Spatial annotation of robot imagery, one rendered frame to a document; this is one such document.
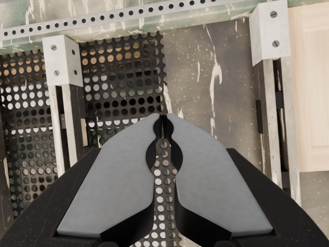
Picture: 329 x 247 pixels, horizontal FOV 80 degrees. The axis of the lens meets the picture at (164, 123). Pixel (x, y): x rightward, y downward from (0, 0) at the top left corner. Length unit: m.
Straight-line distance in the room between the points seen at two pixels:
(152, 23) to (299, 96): 0.41
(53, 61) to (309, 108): 0.66
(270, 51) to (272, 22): 0.06
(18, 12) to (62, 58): 0.20
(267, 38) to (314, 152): 0.30
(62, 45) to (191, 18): 0.33
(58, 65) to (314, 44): 0.64
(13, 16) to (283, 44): 0.70
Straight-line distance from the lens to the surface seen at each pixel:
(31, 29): 0.69
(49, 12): 0.68
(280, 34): 0.55
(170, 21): 0.56
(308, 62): 0.62
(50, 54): 0.62
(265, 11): 0.56
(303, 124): 0.60
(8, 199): 0.81
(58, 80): 0.59
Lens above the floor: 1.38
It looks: 32 degrees down
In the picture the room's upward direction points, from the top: 179 degrees clockwise
